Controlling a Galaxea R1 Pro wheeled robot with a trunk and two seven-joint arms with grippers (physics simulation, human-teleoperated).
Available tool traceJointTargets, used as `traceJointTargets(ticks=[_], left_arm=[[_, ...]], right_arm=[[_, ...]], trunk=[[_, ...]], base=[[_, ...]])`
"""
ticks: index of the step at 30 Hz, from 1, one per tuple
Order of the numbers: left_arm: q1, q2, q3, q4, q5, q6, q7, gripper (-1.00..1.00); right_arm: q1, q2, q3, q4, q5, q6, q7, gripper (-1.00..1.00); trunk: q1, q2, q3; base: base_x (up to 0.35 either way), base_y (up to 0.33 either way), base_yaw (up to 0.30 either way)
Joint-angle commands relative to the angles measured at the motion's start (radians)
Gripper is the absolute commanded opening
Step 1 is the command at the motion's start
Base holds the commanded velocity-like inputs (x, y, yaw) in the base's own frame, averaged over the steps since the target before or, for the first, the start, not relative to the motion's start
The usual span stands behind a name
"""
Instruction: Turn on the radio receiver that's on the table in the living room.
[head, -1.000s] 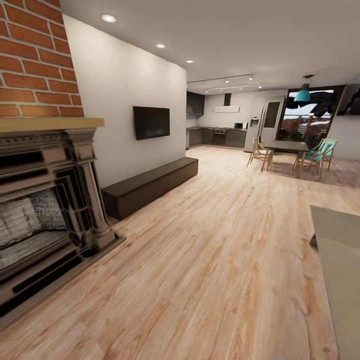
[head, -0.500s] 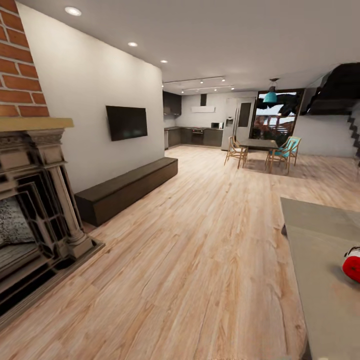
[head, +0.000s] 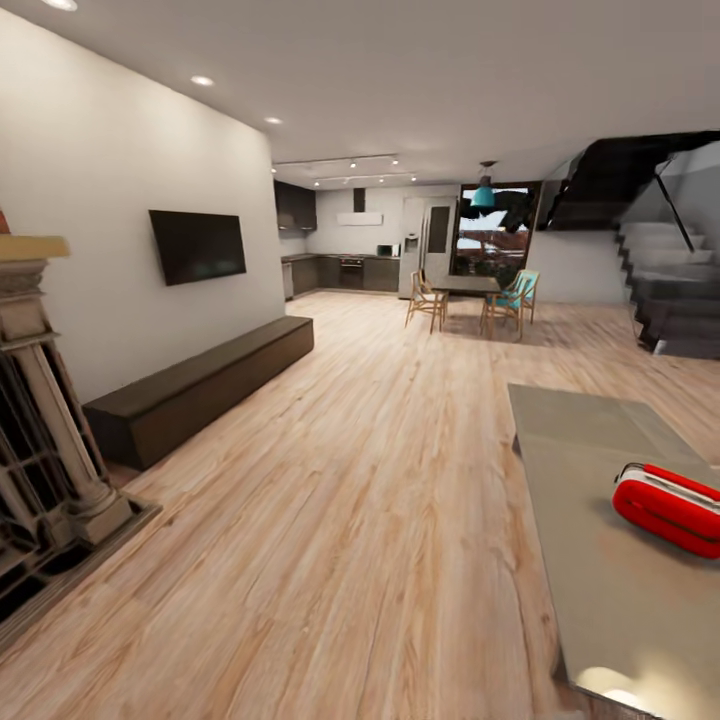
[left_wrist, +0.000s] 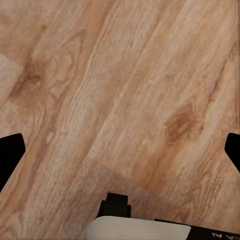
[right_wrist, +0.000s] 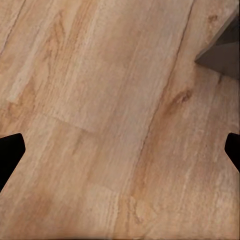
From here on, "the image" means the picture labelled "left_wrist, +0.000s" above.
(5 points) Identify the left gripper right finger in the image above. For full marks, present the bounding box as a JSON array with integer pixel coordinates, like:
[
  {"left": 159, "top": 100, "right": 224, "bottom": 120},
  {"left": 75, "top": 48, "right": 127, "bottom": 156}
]
[{"left": 225, "top": 133, "right": 240, "bottom": 172}]

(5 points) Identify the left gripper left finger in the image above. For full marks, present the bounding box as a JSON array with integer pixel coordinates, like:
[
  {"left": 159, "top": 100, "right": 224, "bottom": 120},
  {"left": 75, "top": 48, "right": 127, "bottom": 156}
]
[{"left": 0, "top": 133, "right": 26, "bottom": 192}]

